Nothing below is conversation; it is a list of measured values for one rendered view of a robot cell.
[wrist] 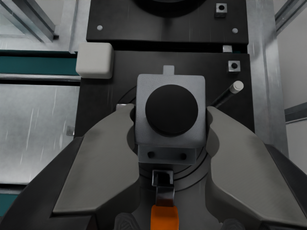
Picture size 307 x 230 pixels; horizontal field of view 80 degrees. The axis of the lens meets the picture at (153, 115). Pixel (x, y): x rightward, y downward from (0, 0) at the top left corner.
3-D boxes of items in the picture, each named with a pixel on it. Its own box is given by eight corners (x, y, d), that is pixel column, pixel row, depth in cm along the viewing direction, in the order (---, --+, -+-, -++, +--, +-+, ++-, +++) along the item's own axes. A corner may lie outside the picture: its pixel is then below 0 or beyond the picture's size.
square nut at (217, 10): (224, 17, 28) (227, 12, 27) (214, 17, 28) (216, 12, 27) (224, 8, 28) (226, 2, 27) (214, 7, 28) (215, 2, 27)
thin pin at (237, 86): (212, 112, 23) (244, 90, 14) (206, 112, 23) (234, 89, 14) (212, 106, 23) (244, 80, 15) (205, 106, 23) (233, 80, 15)
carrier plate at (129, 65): (254, 232, 24) (263, 241, 21) (68, 222, 24) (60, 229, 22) (243, 60, 28) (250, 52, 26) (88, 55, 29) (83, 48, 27)
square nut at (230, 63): (237, 74, 26) (240, 71, 25) (225, 74, 26) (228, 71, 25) (236, 64, 26) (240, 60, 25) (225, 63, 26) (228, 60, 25)
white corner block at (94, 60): (115, 84, 28) (108, 72, 24) (85, 83, 28) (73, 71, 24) (117, 55, 29) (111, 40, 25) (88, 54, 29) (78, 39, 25)
